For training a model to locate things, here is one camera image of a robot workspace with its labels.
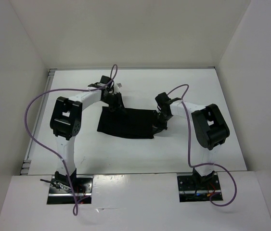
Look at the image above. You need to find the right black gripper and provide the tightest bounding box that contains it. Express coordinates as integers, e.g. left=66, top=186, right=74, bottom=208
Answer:
left=151, top=110, right=172, bottom=135

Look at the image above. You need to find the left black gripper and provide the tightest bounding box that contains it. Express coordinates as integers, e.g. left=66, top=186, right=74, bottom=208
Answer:
left=101, top=92, right=128, bottom=115

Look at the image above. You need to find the black skirt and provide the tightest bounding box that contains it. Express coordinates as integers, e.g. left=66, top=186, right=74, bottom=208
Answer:
left=97, top=107, right=154, bottom=139

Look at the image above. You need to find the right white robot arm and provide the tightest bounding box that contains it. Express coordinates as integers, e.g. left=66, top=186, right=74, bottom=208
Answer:
left=153, top=92, right=230, bottom=189

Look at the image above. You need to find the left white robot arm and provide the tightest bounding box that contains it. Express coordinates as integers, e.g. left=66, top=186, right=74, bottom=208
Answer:
left=50, top=76, right=127, bottom=193

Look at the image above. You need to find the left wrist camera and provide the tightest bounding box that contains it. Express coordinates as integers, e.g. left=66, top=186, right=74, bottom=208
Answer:
left=113, top=83, right=122, bottom=94

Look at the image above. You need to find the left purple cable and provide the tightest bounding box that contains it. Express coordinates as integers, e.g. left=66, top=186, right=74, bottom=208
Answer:
left=24, top=64, right=119, bottom=216

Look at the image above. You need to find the purple cable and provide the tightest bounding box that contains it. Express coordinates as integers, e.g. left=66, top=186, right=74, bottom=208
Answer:
left=168, top=84, right=237, bottom=207
left=24, top=64, right=119, bottom=216

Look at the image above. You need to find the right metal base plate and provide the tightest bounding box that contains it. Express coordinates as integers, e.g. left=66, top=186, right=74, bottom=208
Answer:
left=177, top=173, right=223, bottom=203

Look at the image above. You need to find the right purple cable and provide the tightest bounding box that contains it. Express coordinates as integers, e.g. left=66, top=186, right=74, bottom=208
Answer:
left=168, top=84, right=237, bottom=207

